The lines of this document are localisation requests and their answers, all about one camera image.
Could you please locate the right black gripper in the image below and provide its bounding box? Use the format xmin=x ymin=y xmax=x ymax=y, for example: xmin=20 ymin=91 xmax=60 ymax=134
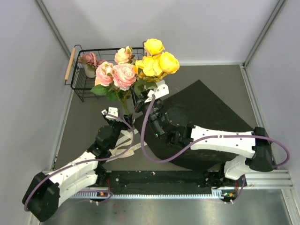
xmin=130 ymin=85 xmax=165 ymax=139

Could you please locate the cream ribbon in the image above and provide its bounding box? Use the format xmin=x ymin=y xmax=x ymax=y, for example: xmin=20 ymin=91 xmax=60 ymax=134
xmin=109 ymin=130 xmax=141 ymax=158

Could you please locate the black wrapping paper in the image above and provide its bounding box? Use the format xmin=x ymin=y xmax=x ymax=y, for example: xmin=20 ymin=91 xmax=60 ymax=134
xmin=134 ymin=81 xmax=263 ymax=170

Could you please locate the clear glass vase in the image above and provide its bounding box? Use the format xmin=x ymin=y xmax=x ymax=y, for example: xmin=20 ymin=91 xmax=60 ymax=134
xmin=123 ymin=106 xmax=135 ymax=126

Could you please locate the peach peony flower stem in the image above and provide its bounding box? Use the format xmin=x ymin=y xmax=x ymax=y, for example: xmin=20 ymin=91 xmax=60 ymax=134
xmin=95 ymin=46 xmax=137 ymax=90

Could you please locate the pink rose stem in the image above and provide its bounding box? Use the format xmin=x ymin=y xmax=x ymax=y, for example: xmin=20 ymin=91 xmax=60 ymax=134
xmin=78 ymin=52 xmax=106 ymax=71

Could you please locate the large pink peony stem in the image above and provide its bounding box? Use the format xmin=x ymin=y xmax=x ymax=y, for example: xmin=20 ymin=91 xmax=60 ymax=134
xmin=90 ymin=61 xmax=137 ymax=115

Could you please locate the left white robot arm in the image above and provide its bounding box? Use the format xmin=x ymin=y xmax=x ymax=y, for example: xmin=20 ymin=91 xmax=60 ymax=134
xmin=22 ymin=112 xmax=134 ymax=222

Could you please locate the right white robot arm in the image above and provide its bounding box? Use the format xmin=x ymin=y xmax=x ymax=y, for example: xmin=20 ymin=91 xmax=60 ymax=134
xmin=134 ymin=91 xmax=275 ymax=186

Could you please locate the beige paper cup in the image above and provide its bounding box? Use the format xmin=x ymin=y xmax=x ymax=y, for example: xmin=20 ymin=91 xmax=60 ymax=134
xmin=83 ymin=65 xmax=96 ymax=78

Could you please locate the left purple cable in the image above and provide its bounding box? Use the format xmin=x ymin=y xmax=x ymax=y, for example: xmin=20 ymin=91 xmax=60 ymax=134
xmin=23 ymin=112 xmax=135 ymax=211

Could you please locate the purple cable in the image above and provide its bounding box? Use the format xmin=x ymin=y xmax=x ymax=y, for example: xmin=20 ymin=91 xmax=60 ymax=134
xmin=23 ymin=112 xmax=135 ymax=211
xmin=140 ymin=93 xmax=291 ymax=204

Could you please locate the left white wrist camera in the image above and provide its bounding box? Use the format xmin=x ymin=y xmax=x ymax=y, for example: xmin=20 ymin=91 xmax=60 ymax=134
xmin=101 ymin=107 xmax=119 ymax=121

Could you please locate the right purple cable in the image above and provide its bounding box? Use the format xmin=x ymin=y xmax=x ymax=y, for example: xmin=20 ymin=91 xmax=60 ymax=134
xmin=140 ymin=93 xmax=291 ymax=204

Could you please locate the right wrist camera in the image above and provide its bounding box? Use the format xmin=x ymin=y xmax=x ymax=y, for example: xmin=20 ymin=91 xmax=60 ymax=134
xmin=144 ymin=80 xmax=169 ymax=103

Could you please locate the black wire basket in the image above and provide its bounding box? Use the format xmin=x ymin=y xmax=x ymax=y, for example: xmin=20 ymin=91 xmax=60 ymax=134
xmin=64 ymin=41 xmax=151 ymax=103

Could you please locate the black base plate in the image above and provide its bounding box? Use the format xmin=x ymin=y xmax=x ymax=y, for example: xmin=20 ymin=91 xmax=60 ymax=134
xmin=88 ymin=171 xmax=237 ymax=188

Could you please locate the grey cable duct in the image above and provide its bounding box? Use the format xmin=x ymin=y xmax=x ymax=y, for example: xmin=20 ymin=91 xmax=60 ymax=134
xmin=70 ymin=187 xmax=234 ymax=200

